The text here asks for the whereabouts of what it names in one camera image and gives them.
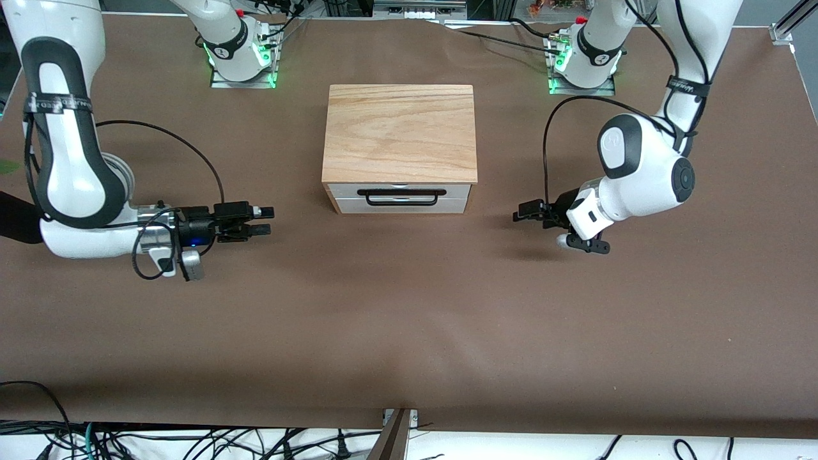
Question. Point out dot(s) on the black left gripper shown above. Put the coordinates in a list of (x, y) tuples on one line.
[(558, 211)]

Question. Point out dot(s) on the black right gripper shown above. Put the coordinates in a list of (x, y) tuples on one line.
[(199, 228)]

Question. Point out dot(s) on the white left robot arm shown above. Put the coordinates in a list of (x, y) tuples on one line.
[(645, 185)]

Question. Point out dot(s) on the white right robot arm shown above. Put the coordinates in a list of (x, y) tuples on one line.
[(64, 160)]

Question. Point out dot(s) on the wooden drawer cabinet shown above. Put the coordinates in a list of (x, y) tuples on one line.
[(399, 134)]

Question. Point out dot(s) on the brown paper table cover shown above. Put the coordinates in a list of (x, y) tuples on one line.
[(383, 319)]

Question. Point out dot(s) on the black foam cylinder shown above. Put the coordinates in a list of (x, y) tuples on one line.
[(16, 220)]

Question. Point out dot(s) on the small green object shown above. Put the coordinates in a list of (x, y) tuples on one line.
[(7, 167)]

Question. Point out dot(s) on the grey power strip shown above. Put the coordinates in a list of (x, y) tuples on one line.
[(415, 9)]

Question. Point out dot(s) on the brown support bar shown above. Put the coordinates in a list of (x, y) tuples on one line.
[(393, 441)]

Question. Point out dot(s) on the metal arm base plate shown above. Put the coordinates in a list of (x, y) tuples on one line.
[(223, 82), (604, 90)]

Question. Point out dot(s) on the small metal bracket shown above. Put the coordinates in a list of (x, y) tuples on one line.
[(414, 418)]

